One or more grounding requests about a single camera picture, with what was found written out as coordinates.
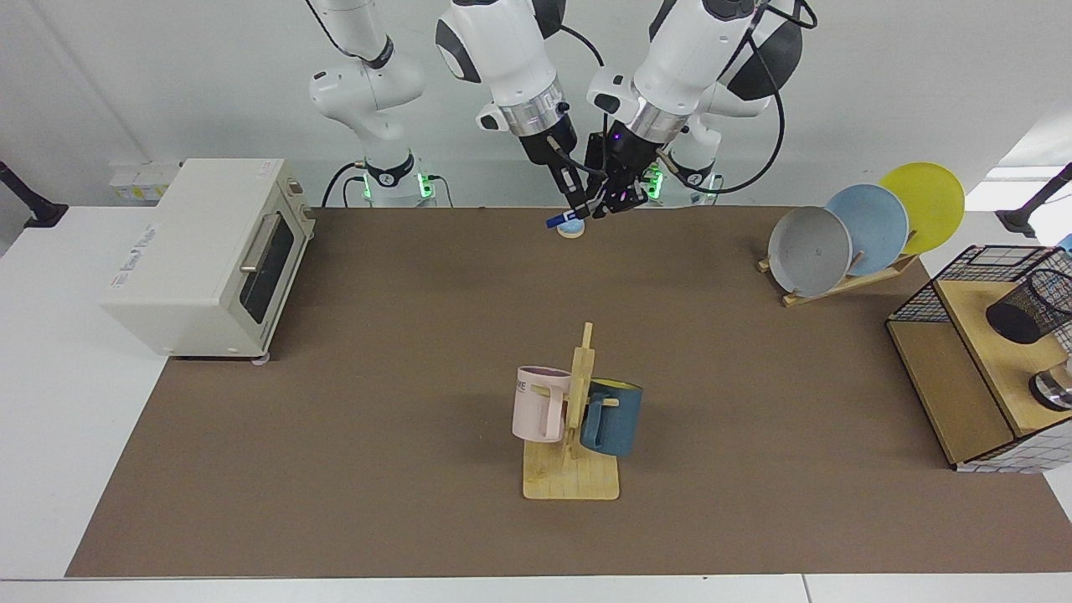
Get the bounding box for wooden plate rack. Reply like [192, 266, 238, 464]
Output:
[757, 251, 920, 308]

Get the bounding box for black mesh pen holder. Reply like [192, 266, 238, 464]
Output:
[985, 268, 1072, 345]

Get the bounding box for wooden cup stand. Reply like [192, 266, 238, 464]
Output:
[523, 322, 621, 502]

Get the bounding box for brown table cloth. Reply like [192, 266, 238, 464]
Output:
[65, 206, 1072, 579]

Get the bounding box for black camera stand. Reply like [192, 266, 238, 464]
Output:
[995, 163, 1072, 238]
[0, 161, 70, 229]

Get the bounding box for dark teal cup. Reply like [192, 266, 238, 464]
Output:
[580, 379, 644, 457]

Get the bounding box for light blue plate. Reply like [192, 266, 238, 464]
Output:
[825, 183, 910, 277]

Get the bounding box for yellow plate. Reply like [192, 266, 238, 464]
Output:
[878, 162, 966, 255]

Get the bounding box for pale toaster oven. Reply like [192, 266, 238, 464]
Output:
[100, 158, 317, 367]

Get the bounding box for pink cup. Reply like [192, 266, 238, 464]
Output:
[512, 366, 573, 443]

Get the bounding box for white wall socket box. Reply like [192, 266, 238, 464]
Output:
[109, 162, 183, 204]

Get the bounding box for wire basket with wooden floor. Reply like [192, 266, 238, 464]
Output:
[886, 245, 1072, 475]

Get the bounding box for grey plate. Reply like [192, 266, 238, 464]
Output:
[768, 206, 853, 297]

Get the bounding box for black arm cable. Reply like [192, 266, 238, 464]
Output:
[702, 0, 817, 195]
[544, 23, 608, 178]

